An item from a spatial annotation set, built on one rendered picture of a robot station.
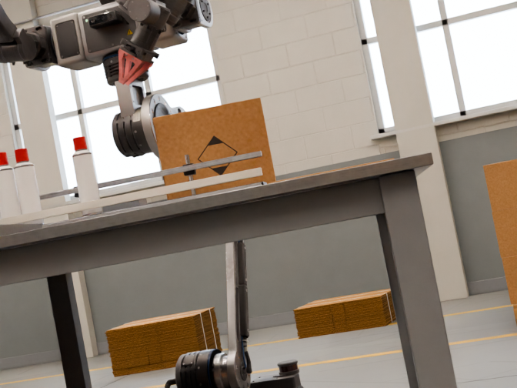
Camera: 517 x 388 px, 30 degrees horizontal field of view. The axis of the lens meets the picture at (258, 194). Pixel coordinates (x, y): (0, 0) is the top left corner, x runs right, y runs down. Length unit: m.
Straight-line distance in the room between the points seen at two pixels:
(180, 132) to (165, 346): 3.99
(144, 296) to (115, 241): 6.65
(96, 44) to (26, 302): 6.00
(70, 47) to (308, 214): 1.58
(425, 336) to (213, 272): 6.49
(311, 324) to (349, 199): 5.12
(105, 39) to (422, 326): 1.68
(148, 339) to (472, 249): 2.60
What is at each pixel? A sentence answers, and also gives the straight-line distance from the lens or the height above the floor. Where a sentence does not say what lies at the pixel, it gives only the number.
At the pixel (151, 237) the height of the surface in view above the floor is 0.78.
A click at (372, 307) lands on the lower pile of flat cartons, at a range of 6.56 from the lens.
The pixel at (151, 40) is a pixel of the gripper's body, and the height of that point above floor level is 1.25.
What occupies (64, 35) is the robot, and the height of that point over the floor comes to 1.47.
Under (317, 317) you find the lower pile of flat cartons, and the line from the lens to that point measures 6.68.
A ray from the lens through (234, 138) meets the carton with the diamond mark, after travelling 2.63.
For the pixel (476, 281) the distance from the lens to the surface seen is 7.57.
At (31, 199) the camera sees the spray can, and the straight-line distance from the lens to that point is 2.54.
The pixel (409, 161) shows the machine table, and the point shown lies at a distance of 1.56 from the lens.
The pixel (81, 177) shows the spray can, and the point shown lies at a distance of 2.49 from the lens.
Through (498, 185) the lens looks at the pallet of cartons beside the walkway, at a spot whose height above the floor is 0.78.
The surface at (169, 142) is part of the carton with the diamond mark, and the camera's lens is 2.64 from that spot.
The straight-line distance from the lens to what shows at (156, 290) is 8.25.
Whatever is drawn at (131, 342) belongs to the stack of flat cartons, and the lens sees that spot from 6.60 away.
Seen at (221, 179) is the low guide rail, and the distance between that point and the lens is 2.39.
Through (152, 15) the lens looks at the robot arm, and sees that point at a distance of 2.25.
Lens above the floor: 0.75
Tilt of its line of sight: 2 degrees up
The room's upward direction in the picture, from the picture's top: 11 degrees counter-clockwise
